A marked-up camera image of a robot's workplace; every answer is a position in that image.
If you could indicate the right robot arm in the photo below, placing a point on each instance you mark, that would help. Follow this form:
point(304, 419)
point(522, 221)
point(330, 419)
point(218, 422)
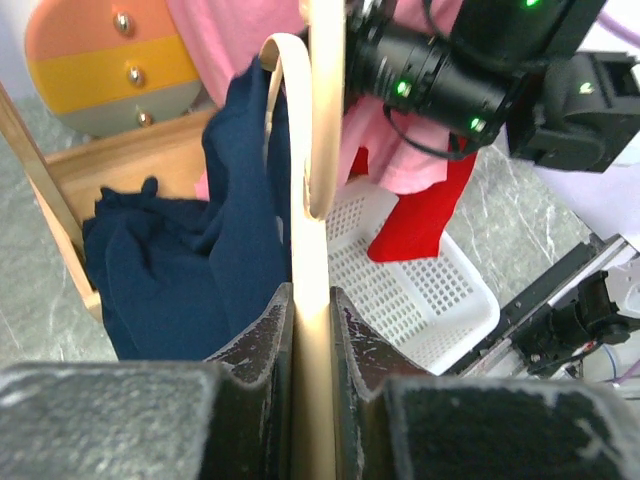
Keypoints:
point(513, 66)

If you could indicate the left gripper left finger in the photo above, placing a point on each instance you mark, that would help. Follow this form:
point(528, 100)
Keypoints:
point(227, 417)

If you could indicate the navy blue t shirt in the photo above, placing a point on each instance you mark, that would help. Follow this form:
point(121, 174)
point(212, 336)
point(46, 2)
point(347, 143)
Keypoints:
point(180, 278)

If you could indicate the wooden clothes rack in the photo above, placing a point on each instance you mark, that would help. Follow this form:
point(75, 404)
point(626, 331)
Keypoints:
point(68, 183)

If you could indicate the white striped drawer cabinet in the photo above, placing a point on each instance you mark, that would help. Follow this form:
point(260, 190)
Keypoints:
point(106, 67)

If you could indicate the red t shirt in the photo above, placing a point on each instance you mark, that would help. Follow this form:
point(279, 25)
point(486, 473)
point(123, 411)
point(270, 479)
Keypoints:
point(414, 228)

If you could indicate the cream plastic hanger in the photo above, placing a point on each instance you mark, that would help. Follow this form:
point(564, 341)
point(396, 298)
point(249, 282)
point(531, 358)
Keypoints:
point(310, 74)

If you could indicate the white plastic basket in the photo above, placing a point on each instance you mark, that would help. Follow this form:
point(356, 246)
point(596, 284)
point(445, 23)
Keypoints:
point(433, 310)

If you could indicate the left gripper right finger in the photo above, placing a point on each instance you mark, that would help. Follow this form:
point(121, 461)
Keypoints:
point(394, 420)

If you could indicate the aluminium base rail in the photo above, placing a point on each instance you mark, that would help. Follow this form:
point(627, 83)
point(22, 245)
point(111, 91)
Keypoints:
point(586, 301)

